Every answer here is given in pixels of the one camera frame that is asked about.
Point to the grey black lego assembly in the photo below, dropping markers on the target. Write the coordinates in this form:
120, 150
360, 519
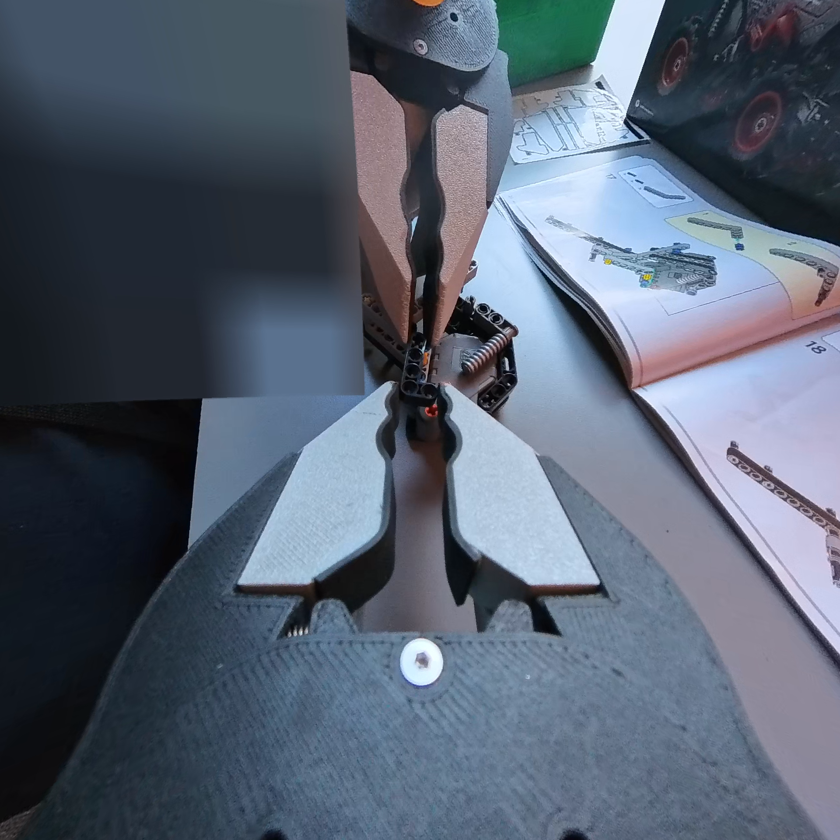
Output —
485, 367

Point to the lego sticker sheet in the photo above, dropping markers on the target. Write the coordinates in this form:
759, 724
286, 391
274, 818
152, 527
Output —
571, 124

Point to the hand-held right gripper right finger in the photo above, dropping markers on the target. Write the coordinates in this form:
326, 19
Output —
512, 512

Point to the green plastic bin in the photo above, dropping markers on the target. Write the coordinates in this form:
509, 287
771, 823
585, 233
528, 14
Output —
551, 33

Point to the dark lego set box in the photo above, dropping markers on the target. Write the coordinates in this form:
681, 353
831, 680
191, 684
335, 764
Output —
754, 98

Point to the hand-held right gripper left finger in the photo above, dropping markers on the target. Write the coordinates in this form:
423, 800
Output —
328, 518

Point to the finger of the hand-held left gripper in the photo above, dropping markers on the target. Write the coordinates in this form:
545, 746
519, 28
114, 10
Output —
380, 184
463, 184

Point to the lego instruction booklet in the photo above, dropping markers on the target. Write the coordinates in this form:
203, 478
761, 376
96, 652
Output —
722, 315

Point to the person's dark trousers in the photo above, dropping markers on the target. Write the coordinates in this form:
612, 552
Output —
85, 558

